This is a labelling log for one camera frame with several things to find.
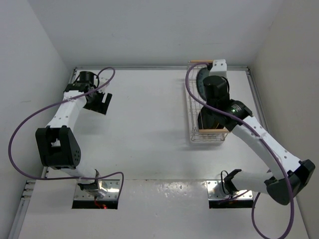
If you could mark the black glossy plate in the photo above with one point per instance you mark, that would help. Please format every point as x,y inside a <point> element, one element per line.
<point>205,120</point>

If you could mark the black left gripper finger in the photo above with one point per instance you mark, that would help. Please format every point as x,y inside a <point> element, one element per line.
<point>99,107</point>
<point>104,105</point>

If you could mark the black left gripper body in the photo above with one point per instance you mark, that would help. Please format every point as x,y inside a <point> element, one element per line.
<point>96,99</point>

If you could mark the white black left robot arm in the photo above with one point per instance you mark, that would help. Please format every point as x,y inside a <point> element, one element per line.
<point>57,145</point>

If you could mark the metal base plate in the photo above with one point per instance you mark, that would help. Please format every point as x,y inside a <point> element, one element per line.
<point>215,192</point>
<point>109,189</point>

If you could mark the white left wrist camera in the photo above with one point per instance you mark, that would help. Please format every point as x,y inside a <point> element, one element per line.
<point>104,82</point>

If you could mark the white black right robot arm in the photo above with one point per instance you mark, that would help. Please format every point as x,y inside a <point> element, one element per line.
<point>287,174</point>

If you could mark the yellow patterned plate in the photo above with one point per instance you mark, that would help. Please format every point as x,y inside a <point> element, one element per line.
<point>219,126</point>

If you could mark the blue white porcelain plate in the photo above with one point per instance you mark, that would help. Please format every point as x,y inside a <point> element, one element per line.
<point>201,75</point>

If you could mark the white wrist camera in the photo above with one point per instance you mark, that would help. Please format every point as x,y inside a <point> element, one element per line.
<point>219,68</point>
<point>104,82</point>

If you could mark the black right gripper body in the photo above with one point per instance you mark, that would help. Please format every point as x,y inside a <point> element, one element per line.
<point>226,80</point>

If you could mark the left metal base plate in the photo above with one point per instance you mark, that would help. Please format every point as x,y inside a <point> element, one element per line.
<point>109,189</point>

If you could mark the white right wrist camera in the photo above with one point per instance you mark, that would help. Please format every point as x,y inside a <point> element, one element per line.
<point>219,68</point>

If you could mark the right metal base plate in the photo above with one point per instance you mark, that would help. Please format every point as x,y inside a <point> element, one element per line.
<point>215,192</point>

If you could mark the wire dish rack wooden handles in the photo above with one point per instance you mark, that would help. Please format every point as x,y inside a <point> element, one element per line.
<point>194,107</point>

